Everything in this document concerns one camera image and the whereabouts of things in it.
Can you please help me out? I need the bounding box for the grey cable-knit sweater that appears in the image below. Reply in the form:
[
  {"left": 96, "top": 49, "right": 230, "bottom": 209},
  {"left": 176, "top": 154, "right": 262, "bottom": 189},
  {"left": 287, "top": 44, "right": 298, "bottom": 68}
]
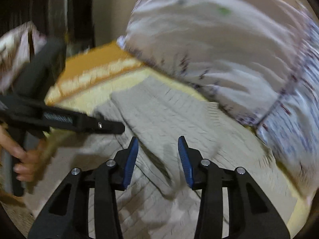
[{"left": 24, "top": 77, "right": 296, "bottom": 238}]

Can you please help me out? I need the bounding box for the person's left hand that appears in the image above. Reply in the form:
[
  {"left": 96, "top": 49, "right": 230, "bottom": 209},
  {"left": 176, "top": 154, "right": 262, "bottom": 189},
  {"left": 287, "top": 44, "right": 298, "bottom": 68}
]
[{"left": 1, "top": 126, "right": 47, "bottom": 182}]

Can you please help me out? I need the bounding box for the yellow patterned bedspread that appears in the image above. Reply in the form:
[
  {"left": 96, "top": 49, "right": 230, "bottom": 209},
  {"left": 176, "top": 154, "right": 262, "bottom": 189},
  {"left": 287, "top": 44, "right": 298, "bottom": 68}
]
[{"left": 0, "top": 40, "right": 312, "bottom": 239}]

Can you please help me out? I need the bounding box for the white lavender print pillow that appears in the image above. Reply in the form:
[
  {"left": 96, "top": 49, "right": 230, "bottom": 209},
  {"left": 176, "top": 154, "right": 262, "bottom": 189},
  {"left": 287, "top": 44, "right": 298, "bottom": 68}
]
[{"left": 256, "top": 7, "right": 318, "bottom": 198}]

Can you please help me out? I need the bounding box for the pink floral pillow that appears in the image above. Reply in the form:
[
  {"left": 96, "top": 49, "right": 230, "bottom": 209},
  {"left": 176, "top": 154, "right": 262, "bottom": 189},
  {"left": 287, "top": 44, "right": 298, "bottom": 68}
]
[{"left": 117, "top": 0, "right": 309, "bottom": 126}]

